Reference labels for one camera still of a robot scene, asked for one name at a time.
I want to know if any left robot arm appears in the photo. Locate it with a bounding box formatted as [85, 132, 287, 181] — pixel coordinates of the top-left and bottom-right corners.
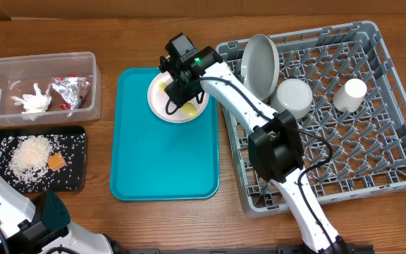
[0, 52, 123, 253]

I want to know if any foil wrapper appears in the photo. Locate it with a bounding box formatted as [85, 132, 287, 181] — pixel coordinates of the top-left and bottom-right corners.
[51, 76, 90, 110]

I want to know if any black plastic tray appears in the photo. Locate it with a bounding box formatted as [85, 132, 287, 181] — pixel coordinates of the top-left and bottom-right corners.
[0, 125, 87, 193]

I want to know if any small grey bowl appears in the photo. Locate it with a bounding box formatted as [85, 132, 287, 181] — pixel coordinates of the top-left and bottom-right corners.
[270, 78, 313, 119]

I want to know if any white napkin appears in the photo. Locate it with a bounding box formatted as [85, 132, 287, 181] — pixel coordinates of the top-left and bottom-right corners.
[11, 83, 52, 121]

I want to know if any grey dishwasher rack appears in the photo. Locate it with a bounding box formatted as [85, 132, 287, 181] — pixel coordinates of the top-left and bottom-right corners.
[215, 20, 406, 218]

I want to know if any teal serving tray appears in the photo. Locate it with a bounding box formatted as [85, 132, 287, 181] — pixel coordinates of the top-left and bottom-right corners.
[110, 68, 219, 201]

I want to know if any yellow plastic spoon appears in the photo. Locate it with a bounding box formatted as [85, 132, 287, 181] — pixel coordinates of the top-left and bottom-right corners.
[157, 82, 197, 118]

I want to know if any grey round plate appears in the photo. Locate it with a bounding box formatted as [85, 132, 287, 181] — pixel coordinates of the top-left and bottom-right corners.
[240, 34, 280, 101]

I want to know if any clear plastic bin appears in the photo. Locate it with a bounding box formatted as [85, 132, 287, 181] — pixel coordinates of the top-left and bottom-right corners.
[0, 52, 102, 126]

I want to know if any white plate with cutlery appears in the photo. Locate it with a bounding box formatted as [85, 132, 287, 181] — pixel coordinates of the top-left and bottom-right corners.
[147, 72, 209, 123]

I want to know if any orange food cube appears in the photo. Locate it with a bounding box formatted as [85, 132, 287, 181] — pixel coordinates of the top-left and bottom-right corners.
[47, 152, 66, 171]

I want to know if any red sauce packet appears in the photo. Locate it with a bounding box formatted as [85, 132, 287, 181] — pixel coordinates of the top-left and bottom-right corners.
[60, 102, 70, 110]

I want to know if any white paper cup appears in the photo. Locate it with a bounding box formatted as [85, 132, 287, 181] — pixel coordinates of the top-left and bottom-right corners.
[333, 78, 367, 112]

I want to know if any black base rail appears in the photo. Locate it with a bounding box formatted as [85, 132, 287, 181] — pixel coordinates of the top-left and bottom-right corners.
[125, 243, 376, 254]

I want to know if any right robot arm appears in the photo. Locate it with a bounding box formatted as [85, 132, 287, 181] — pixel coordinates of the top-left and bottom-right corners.
[159, 33, 349, 253]

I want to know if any white rice pile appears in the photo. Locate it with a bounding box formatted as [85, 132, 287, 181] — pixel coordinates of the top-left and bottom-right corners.
[0, 134, 84, 190]

